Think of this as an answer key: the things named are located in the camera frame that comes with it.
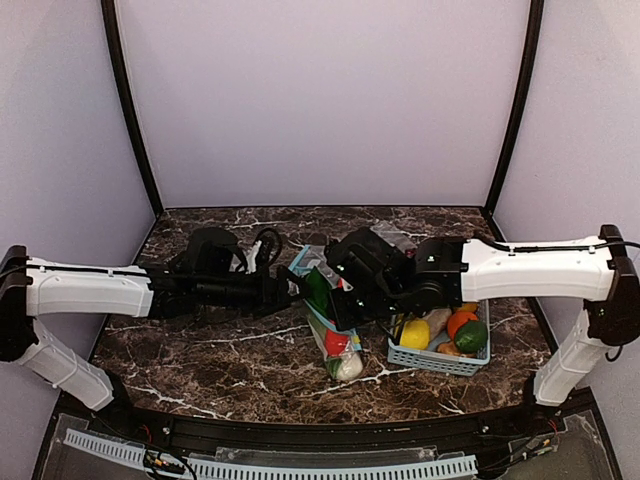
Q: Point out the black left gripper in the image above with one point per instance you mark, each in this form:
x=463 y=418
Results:
x=272 y=291

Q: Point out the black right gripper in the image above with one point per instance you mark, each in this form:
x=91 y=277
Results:
x=347 y=306

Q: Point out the clear zip bag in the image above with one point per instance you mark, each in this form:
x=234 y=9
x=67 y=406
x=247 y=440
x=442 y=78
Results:
x=313 y=256
x=393 y=236

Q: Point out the green white bok choy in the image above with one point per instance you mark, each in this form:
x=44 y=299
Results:
x=347 y=367

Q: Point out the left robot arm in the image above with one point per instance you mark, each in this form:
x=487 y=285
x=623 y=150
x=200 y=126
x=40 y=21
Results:
x=213 y=270

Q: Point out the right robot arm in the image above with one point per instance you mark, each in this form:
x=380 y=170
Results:
x=386 y=281

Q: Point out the yellow lemon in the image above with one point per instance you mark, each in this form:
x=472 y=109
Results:
x=415 y=334

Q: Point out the light blue plastic basket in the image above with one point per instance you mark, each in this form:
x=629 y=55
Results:
x=441 y=355

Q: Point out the orange tangerine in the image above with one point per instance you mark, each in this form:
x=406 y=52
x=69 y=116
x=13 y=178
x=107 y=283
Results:
x=457 y=320

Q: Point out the green avocado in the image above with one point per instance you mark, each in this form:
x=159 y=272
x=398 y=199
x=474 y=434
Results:
x=471 y=337

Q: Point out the white slotted cable duct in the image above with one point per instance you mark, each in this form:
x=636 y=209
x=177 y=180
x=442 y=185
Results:
x=230 y=463

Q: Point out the black left frame post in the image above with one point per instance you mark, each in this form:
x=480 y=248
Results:
x=127 y=104

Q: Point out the black frame post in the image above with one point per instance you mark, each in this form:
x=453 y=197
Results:
x=127 y=104
x=518 y=105

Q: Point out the black right frame post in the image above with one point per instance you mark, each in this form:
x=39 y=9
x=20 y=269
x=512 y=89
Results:
x=518 y=105

